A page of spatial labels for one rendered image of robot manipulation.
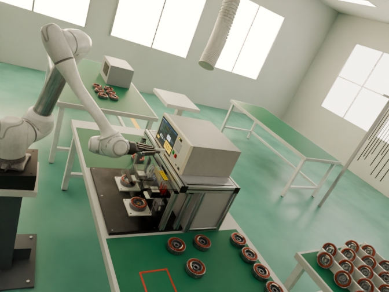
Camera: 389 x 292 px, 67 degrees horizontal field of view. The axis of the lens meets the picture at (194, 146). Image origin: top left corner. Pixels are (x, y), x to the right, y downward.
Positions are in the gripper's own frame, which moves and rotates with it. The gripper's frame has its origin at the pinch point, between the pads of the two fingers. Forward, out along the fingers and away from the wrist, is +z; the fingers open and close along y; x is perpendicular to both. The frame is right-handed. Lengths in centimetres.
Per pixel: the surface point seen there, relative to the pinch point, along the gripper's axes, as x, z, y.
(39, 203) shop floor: -118, -46, -91
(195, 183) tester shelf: -6.6, 17.8, 22.3
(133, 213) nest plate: -39.9, -7.9, 10.3
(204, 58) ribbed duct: 44, 71, -104
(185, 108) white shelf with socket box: 1, 56, -80
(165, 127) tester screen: 7.3, 9.5, -19.6
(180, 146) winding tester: 7.4, 9.5, 4.8
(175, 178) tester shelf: -7.3, 6.6, 17.0
